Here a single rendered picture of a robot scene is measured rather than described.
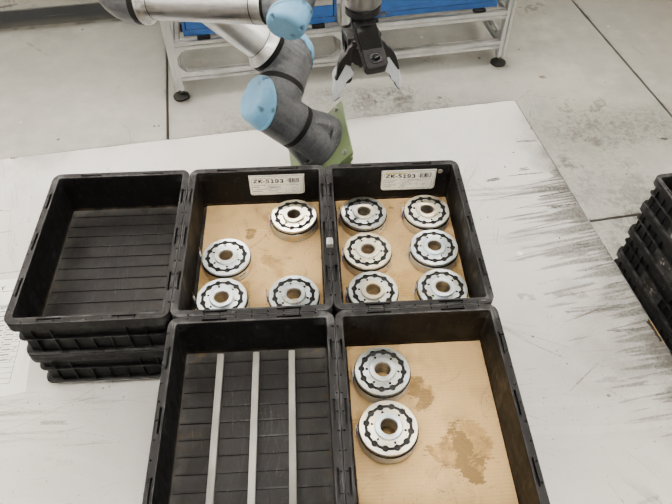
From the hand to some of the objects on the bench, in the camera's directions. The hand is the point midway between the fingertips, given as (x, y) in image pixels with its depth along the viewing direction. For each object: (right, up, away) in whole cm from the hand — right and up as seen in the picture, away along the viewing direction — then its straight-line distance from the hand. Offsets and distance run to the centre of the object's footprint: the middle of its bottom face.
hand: (367, 97), depth 137 cm
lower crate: (-53, -46, +6) cm, 71 cm away
